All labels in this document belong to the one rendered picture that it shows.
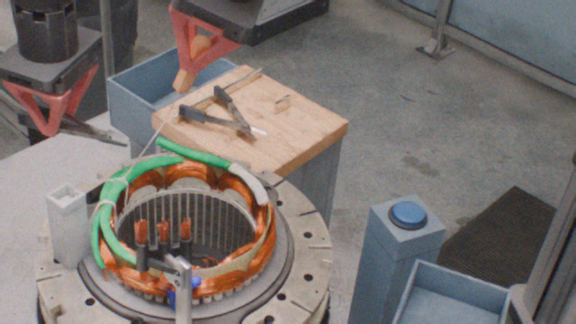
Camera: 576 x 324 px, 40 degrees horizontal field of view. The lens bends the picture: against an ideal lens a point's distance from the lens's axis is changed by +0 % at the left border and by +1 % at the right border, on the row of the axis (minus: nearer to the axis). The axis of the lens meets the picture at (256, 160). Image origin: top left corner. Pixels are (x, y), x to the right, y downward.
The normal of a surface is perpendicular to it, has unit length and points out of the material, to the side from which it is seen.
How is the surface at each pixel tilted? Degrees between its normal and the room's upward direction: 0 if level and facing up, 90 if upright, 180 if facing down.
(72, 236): 90
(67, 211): 90
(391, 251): 90
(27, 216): 0
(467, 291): 90
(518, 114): 0
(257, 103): 0
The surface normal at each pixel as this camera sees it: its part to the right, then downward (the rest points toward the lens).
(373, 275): -0.91, 0.22
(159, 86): 0.74, 0.46
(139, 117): -0.67, 0.44
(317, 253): 0.06, -0.77
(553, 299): -0.99, 0.04
